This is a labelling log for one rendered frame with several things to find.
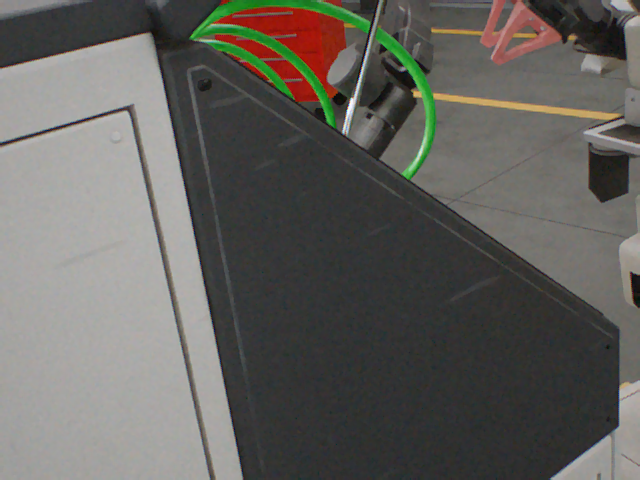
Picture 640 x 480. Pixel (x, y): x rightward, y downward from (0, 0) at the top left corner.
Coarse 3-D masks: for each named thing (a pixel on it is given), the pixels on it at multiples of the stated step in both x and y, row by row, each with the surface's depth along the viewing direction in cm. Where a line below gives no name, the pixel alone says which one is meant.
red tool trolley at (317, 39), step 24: (336, 0) 549; (240, 24) 539; (264, 24) 533; (288, 24) 528; (312, 24) 523; (336, 24) 550; (264, 48) 540; (288, 48) 534; (312, 48) 529; (336, 48) 551; (288, 72) 541; (312, 96) 543; (336, 96) 579
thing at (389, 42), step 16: (240, 0) 101; (256, 0) 102; (272, 0) 102; (288, 0) 103; (304, 0) 103; (224, 16) 101; (336, 16) 105; (352, 16) 106; (384, 32) 108; (400, 48) 109; (416, 64) 110; (416, 80) 111; (432, 96) 112; (432, 112) 113; (432, 128) 114; (416, 160) 115
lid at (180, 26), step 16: (160, 0) 62; (176, 0) 63; (192, 0) 63; (208, 0) 64; (160, 16) 63; (176, 16) 63; (192, 16) 64; (208, 16) 65; (160, 32) 65; (176, 32) 63; (192, 32) 64
